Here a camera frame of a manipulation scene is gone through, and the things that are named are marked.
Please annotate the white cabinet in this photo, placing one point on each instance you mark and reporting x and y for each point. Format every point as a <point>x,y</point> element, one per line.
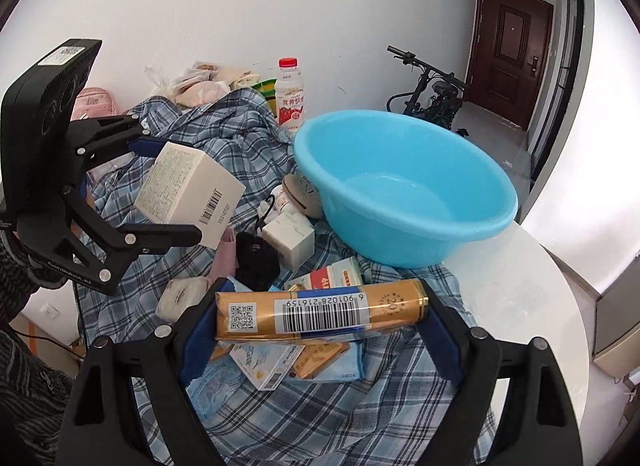
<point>617,336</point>

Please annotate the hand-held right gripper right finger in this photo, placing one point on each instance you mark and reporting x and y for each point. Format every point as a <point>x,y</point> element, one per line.
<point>440,341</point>

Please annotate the light blue lacy pack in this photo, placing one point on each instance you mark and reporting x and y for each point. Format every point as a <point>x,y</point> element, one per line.
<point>215,388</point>

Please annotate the person's left forearm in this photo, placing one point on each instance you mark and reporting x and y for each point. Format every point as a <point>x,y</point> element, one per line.
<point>15,281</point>

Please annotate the white round packet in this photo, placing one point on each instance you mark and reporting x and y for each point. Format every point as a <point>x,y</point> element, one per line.
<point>180,298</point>

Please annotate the brown door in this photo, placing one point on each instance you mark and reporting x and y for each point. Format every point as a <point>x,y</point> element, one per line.
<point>505,55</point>

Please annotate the green packet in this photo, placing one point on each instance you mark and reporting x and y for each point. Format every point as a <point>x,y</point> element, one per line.
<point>266,90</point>

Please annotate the blue plaid shirt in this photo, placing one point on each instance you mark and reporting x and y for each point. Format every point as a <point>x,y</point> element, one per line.
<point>350,421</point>

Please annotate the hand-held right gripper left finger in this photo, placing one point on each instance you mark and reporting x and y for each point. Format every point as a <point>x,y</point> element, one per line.
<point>200,338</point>

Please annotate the milk drink bottle red cap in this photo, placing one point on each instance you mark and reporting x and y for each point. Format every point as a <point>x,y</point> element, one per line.
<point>290,95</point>

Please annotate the black framed glass door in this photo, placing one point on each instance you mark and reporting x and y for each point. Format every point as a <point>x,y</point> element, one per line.
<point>563,70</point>

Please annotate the black bicycle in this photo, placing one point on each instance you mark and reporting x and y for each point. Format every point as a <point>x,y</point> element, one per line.
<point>435,95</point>

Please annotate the red and white cigarette pack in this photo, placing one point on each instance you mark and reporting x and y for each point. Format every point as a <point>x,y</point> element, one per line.
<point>330,276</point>

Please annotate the pink bag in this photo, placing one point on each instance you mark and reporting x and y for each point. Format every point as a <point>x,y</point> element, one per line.
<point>92,103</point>

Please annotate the cream box with barcode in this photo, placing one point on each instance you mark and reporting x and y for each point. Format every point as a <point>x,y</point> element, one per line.
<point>190,191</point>

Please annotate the small white box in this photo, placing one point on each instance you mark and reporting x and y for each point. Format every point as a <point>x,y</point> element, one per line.
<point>290,241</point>

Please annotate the plastic bag of snacks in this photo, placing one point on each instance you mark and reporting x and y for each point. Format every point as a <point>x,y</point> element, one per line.
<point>200,83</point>

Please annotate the pink case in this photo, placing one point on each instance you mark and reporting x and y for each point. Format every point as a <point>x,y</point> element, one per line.
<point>227,256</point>

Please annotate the blue plastic basin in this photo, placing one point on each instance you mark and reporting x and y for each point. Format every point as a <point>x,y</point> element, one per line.
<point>400,185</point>

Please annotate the person's dark knit clothing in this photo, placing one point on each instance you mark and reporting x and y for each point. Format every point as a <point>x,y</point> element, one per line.
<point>30,396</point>

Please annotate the white wall outlet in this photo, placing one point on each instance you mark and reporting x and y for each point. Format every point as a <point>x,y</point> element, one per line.
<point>50,313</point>

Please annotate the black fuzzy pouch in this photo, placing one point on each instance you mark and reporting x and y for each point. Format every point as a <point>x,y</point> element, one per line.
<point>255,261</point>

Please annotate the blue tissue packet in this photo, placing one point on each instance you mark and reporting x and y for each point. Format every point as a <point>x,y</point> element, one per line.
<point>315,356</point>

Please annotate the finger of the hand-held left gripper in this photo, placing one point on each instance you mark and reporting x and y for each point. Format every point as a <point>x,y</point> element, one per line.
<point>142,148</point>
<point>165,237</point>

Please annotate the gold cigarette carton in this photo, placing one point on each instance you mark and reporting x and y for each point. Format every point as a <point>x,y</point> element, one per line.
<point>320,313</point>

